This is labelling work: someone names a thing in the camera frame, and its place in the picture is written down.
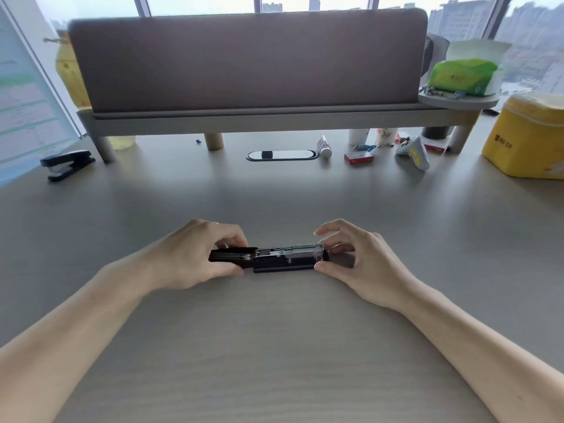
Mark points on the person's left hand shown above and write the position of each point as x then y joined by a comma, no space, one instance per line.
189,255

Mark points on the person's right hand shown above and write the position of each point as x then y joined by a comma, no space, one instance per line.
374,268

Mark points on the person's left thumb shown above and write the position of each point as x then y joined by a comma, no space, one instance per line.
227,268

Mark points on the person's right thumb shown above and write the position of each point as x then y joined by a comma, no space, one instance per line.
332,268

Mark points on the black stapler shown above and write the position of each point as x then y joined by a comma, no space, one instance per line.
282,257
66,165

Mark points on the person's right forearm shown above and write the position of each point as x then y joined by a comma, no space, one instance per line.
480,361

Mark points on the person's left forearm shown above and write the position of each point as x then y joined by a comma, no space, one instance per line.
75,334

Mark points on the red staple box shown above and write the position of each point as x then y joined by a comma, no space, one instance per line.
358,158

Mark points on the white glue tube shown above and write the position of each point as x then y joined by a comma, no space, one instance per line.
325,147

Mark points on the plain white paper cup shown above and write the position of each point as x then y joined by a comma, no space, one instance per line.
358,136

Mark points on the white handheld controller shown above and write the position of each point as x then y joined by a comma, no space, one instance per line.
416,154

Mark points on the printed white paper cup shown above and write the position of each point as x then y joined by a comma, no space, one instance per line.
386,136

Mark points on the beige desk shelf riser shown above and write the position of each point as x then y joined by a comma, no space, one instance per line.
264,121

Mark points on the red and white box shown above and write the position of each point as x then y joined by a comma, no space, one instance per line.
436,147

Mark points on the black cup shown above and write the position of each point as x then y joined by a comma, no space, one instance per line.
436,132

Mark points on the closed black stapler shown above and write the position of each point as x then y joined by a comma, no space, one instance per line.
66,165

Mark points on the grey desk divider panel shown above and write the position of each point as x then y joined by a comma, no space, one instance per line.
246,61

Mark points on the green tissue pack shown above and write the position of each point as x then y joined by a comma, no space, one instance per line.
462,77

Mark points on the black and white headset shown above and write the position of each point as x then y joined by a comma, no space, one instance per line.
434,55

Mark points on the printed paper sheet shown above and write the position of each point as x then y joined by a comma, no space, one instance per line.
26,105

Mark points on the open white cardboard box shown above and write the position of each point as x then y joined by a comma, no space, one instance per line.
478,50

